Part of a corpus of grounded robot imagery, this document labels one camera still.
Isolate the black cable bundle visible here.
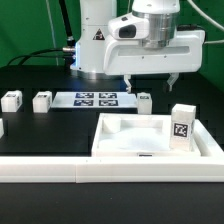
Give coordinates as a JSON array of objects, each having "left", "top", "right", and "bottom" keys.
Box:
[{"left": 6, "top": 0, "right": 77, "bottom": 68}]

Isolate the white L-shaped obstacle fence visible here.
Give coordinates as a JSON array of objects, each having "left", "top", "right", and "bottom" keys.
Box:
[{"left": 0, "top": 123, "right": 224, "bottom": 183}]

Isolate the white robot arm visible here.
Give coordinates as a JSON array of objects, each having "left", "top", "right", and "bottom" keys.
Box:
[{"left": 71, "top": 0, "right": 205, "bottom": 84}]

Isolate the white block at left edge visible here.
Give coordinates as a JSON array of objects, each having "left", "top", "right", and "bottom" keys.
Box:
[{"left": 0, "top": 118, "right": 4, "bottom": 139}]

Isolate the marker plate with tags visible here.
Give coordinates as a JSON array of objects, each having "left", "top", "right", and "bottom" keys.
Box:
[{"left": 52, "top": 92, "right": 137, "bottom": 108}]

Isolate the white square table top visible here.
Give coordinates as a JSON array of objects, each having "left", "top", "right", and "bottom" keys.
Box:
[{"left": 91, "top": 113, "right": 201, "bottom": 157}]

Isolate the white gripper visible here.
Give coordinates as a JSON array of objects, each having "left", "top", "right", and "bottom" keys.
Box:
[{"left": 103, "top": 14, "right": 204, "bottom": 93}]

